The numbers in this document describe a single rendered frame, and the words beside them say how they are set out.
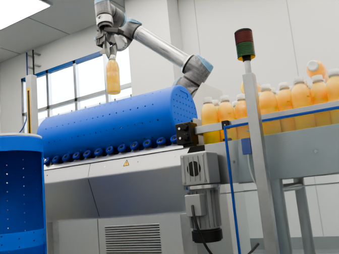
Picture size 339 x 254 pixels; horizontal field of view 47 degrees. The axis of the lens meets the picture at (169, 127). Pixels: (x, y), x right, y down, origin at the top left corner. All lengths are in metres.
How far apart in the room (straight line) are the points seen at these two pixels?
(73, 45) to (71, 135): 4.45
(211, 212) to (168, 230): 2.16
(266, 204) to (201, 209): 0.23
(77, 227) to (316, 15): 3.42
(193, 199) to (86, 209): 0.84
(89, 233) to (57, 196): 2.01
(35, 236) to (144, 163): 0.56
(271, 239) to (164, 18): 4.08
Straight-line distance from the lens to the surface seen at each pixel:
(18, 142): 1.77
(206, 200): 1.42
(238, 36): 1.40
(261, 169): 1.31
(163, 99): 1.78
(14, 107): 7.32
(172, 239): 3.57
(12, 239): 1.75
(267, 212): 1.31
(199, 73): 2.65
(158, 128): 1.79
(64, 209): 2.19
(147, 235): 3.71
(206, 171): 1.40
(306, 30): 4.63
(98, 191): 1.99
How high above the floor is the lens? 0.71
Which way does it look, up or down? 10 degrees up
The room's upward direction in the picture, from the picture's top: 5 degrees counter-clockwise
